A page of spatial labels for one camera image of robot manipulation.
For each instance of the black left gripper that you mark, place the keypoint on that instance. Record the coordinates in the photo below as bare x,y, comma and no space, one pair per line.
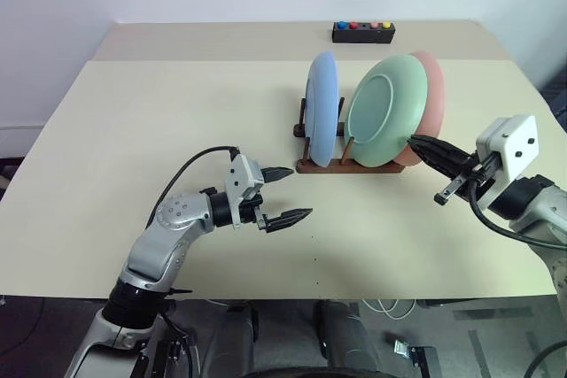
250,211

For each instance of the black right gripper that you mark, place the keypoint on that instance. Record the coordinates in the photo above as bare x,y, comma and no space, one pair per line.
469,174

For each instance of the pink plate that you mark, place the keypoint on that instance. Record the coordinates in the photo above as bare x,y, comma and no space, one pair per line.
436,94

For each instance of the green plate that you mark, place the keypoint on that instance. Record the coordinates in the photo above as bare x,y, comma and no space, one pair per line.
385,117

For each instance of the wooden dish rack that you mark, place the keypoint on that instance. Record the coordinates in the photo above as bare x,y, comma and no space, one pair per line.
354,168

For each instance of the blue plate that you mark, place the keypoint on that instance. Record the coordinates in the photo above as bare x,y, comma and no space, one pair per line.
321,108

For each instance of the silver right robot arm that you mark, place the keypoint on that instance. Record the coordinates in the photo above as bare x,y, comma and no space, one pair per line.
545,205

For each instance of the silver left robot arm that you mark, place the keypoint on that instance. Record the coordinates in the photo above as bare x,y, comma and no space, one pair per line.
159,245

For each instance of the black mesh object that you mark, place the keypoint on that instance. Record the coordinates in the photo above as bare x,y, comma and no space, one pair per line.
558,99

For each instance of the black button box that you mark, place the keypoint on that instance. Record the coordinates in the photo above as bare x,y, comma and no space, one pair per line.
363,36

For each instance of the dark rounded shape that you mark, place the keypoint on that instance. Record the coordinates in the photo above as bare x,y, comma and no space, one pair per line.
345,334

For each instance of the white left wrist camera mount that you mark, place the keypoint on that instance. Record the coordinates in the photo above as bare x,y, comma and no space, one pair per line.
241,179

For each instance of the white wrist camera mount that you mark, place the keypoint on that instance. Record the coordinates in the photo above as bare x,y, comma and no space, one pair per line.
241,179
514,139

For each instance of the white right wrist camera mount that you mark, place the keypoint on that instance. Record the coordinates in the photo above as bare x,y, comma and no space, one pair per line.
514,139

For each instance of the black metal bracket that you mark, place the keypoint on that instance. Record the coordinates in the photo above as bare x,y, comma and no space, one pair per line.
418,353

